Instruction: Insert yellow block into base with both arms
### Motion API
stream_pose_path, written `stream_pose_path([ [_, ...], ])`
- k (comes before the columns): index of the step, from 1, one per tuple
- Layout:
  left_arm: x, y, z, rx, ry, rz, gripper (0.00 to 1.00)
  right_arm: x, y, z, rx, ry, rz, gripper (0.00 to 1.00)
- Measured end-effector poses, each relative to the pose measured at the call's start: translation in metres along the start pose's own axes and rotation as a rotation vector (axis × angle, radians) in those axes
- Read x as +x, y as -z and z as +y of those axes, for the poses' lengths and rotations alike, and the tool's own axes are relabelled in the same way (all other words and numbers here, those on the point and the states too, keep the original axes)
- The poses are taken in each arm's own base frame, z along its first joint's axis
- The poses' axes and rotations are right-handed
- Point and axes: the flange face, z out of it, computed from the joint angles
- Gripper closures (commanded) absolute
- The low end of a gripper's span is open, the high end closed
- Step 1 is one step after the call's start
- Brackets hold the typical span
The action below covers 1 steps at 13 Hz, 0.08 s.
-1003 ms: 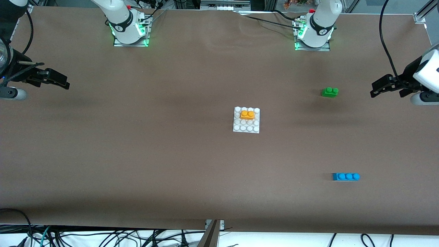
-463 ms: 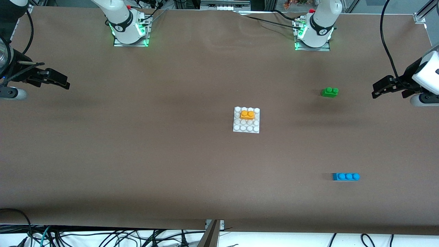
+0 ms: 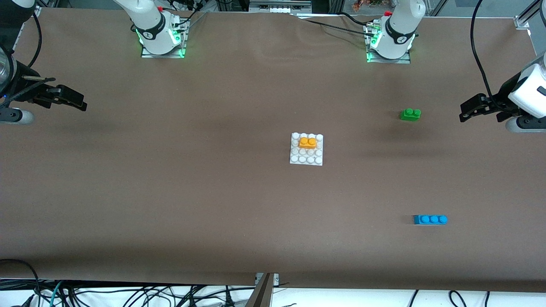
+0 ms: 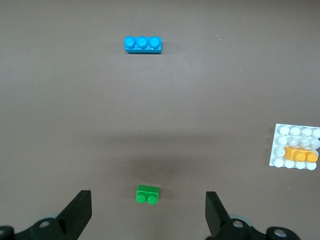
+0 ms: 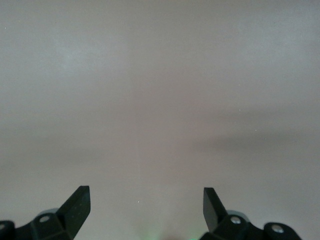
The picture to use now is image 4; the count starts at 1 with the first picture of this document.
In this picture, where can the blue three-stud block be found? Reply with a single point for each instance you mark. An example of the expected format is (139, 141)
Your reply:
(142, 47)

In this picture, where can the yellow two-stud block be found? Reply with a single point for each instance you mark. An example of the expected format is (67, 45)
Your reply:
(293, 153)

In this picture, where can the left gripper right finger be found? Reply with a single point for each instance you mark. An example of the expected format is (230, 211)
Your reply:
(216, 217)

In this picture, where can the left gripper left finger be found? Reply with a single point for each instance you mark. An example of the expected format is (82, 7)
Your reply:
(75, 215)

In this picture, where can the white studded base plate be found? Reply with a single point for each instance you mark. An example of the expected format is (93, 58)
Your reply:
(282, 136)

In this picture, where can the brown table mat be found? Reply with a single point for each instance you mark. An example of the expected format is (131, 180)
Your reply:
(125, 112)

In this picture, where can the green two-stud block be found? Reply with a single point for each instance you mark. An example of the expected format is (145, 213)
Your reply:
(147, 191)

